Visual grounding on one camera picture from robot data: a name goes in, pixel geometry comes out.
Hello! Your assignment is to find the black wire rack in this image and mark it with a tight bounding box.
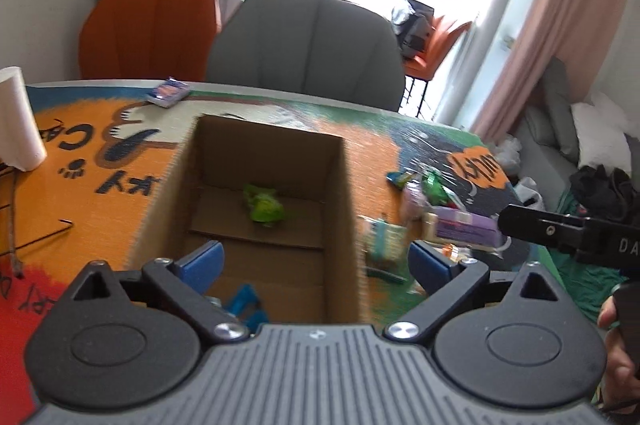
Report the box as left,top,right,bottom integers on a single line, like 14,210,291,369
0,162,75,281

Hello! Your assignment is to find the person's right hand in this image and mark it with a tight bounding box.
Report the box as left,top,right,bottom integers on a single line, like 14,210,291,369
597,296,639,407

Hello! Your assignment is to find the black backpack on chair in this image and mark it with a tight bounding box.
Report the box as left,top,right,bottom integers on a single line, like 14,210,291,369
390,0,434,60

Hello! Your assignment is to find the grey sofa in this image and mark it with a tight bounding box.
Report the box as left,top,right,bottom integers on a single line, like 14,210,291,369
510,104,640,214

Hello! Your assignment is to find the purple wrapped cake roll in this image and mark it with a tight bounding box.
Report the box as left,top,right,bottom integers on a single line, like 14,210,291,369
433,206,503,249

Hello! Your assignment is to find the grey pillow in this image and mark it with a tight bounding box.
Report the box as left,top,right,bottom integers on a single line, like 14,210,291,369
540,57,579,165

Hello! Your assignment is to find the colourful cartoon table mat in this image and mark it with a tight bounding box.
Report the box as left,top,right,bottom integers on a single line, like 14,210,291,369
1,81,515,424

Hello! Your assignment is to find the open cardboard box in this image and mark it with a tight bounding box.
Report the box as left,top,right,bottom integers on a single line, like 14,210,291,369
125,115,368,323

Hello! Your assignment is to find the small blue card box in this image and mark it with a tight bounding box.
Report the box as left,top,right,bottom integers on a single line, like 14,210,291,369
145,78,191,109

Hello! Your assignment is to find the grey upholstered chair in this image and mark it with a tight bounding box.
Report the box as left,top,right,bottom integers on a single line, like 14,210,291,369
206,0,406,112

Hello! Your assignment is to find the white plastic bag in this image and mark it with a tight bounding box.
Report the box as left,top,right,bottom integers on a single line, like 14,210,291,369
490,135,522,175

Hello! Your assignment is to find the green snack bag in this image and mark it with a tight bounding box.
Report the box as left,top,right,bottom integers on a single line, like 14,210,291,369
243,184,285,227

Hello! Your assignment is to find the white pillow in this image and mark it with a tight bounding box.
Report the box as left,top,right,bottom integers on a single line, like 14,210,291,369
570,92,632,176

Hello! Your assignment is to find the teal wrapped biscuit pack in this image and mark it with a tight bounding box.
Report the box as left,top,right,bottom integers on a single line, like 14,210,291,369
358,215,407,271

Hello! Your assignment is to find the white paper roll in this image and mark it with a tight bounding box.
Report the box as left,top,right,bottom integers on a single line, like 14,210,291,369
0,67,47,172

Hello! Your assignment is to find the pink curtain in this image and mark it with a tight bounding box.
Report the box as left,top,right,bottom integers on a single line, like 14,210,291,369
471,0,627,142

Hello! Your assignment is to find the orange chair by window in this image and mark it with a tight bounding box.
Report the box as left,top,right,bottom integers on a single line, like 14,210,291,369
404,16,473,114

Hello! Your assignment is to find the orange chair by wall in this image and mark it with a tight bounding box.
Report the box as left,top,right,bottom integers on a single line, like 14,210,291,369
78,0,221,82

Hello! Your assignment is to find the black clothes pile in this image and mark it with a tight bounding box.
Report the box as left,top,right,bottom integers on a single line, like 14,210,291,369
570,165,639,226

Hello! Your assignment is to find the green candy bag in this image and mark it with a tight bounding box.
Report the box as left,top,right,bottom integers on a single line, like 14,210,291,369
421,170,454,208

